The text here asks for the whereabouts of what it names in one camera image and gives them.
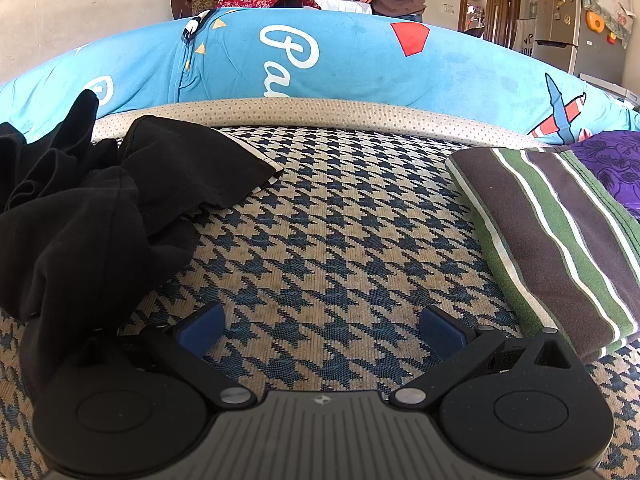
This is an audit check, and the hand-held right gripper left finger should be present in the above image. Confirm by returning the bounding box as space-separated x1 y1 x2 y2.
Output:
117 302 257 408

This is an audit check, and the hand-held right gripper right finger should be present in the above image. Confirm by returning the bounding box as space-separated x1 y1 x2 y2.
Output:
389 305 583 408

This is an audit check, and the black t-shirt with red print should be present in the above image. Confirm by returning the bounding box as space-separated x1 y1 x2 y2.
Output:
0 89 286 401

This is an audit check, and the green brown striped folded shirt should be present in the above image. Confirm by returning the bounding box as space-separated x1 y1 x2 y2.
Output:
445 147 640 363

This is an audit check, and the houndstooth bed mat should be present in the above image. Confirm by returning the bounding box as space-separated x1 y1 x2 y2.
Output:
0 127 640 480

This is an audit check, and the purple floral garment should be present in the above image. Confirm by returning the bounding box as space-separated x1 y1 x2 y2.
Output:
570 130 640 221

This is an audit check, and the blue printed quilt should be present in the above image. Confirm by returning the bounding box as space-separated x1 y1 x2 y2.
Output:
0 7 640 143

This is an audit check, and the white appliance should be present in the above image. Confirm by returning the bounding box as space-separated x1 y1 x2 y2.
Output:
577 74 640 109

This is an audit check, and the white printed towel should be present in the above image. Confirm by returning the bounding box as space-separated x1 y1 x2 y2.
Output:
516 19 537 58

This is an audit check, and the wooden door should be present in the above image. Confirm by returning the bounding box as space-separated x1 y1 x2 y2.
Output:
459 0 523 51

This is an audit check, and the grey refrigerator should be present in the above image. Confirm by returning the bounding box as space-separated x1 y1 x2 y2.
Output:
530 0 626 86

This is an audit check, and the white tablecloth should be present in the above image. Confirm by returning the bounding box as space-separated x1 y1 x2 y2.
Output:
314 0 375 16

